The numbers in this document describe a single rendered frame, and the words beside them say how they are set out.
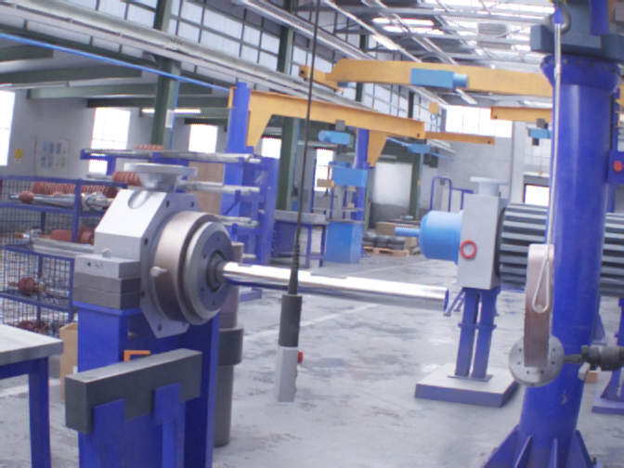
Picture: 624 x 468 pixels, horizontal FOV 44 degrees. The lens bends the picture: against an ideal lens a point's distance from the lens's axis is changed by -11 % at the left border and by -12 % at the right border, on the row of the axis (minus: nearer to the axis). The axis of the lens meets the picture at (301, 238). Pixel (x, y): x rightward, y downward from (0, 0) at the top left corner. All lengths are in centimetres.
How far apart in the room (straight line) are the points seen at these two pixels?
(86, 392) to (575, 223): 258
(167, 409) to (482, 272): 392
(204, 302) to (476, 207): 351
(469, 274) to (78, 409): 431
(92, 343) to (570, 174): 234
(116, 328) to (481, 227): 380
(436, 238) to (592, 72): 265
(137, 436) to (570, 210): 220
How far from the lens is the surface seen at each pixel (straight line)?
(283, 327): 187
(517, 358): 277
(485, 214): 599
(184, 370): 247
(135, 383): 223
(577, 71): 396
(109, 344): 265
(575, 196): 394
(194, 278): 270
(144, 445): 313
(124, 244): 272
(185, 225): 274
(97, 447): 216
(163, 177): 285
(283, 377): 188
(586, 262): 397
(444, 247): 620
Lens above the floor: 136
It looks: 3 degrees down
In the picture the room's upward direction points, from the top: 5 degrees clockwise
